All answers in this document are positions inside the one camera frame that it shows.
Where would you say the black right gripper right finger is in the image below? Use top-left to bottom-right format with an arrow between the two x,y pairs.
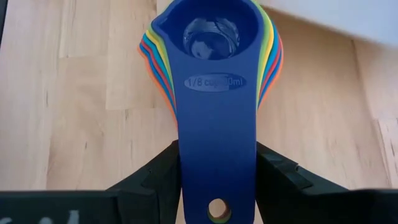
254,141 -> 349,224

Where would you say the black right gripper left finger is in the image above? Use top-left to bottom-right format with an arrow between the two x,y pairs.
104,139 -> 183,224

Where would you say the small dark blue measuring cup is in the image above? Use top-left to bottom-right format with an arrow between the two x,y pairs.
150,0 -> 266,224

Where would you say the medium blue measuring cup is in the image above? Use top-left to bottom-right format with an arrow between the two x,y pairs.
139,34 -> 284,114

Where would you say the red measuring cup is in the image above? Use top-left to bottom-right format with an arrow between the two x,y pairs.
140,30 -> 282,109

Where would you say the teal measuring cup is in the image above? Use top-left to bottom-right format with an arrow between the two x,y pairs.
142,18 -> 279,107

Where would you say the yellow measuring cup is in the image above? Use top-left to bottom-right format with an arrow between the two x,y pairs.
144,9 -> 275,107

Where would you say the green measuring cup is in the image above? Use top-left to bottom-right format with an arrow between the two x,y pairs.
147,0 -> 272,109

